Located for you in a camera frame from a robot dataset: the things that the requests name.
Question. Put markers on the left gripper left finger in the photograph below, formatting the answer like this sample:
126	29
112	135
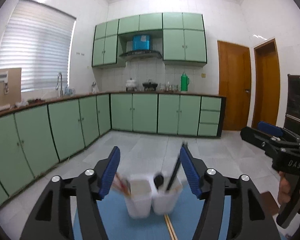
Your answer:
50	217

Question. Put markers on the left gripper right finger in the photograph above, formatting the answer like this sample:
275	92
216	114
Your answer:
233	207

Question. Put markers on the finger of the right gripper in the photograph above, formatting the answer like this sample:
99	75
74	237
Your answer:
259	139
290	132

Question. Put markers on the red bamboo chopstick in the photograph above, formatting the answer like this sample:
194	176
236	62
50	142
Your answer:
168	227
121	184
175	236

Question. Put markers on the black chopstick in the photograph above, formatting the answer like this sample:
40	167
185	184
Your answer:
173	178

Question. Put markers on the green lower kitchen cabinets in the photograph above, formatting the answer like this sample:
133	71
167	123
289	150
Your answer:
34	140

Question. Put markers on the person right hand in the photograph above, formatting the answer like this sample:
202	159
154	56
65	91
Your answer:
284	189

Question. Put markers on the wooden door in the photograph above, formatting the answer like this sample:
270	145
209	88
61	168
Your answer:
267	95
235	84

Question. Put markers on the dark glass cabinet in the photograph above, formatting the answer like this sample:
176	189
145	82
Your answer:
292	117

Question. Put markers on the blue table cloth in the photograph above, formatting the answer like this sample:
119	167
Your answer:
119	225

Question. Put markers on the white left utensil cup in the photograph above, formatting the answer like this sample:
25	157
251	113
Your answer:
139	201

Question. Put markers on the white utensil cup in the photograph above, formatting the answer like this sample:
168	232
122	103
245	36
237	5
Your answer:
139	201
162	202

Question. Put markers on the black ladle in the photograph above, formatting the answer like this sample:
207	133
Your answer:
158	181

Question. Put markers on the white right utensil cup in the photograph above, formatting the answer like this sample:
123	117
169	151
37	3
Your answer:
162	202

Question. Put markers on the green thermos flask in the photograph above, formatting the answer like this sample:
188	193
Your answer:
184	82

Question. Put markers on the white cooking pot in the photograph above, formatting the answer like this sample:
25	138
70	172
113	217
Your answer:
131	85

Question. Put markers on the chrome sink faucet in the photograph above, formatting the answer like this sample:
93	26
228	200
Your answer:
59	85

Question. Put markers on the black wok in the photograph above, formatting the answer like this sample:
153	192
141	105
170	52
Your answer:
150	85

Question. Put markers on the cardboard board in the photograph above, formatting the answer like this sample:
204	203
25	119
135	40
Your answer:
10	86

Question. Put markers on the range hood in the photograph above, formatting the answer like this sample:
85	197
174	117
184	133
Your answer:
138	47

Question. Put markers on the white window blind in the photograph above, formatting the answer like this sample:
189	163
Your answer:
38	39

